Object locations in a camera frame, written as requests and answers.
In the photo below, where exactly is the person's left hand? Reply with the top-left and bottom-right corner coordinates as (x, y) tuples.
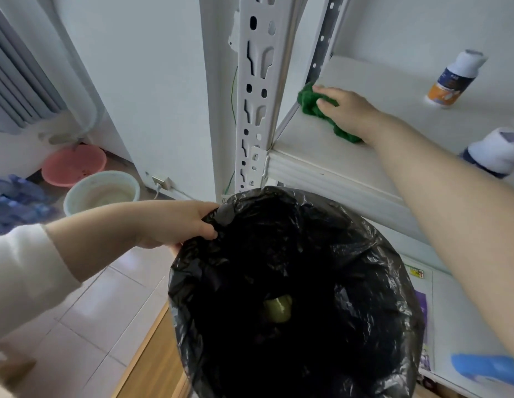
(150, 199), (220, 256)

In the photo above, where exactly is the person's right hand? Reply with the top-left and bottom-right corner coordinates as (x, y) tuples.
(312, 85), (384, 145)

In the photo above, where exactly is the green cleaning cloth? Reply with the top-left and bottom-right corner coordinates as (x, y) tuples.
(297, 81), (363, 145)

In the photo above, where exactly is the white metal shelving unit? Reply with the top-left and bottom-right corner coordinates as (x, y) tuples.
(228, 0), (514, 398)

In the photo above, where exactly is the white bottle orange label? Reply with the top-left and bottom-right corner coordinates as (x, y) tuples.
(424, 49), (489, 108)
(458, 127), (514, 180)

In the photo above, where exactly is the black-lined trash bin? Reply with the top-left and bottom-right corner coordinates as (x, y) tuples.
(167, 186), (426, 398)

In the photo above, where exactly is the person's right forearm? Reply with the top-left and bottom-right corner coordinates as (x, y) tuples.
(364, 111), (514, 361)

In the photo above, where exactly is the pale green plastic bucket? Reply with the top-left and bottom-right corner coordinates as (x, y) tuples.
(62, 170), (141, 217)

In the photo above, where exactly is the pink plastic basin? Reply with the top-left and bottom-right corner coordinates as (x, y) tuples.
(41, 144), (108, 188)

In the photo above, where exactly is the pack of water bottles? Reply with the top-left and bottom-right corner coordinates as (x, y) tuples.
(0, 174), (61, 237)

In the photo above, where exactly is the white arm sleeve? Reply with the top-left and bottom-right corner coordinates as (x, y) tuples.
(0, 223), (82, 344)

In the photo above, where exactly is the white standing air conditioner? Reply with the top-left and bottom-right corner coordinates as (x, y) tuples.
(0, 0), (107, 179)

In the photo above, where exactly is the blue detergent container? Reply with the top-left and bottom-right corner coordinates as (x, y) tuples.
(450, 353), (514, 390)

